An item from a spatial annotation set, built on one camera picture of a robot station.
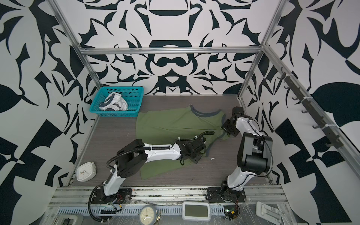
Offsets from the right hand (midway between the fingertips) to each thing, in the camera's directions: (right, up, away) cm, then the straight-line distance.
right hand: (225, 126), depth 94 cm
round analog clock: (-45, -38, -28) cm, 65 cm away
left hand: (-19, -15, -6) cm, 25 cm away
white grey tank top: (-76, +17, +5) cm, 78 cm away
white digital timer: (-23, -37, -27) cm, 51 cm away
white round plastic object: (-83, -23, -15) cm, 87 cm away
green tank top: (-40, 0, +5) cm, 41 cm away
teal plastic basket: (-66, +22, +14) cm, 70 cm away
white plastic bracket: (+12, -39, -26) cm, 48 cm away
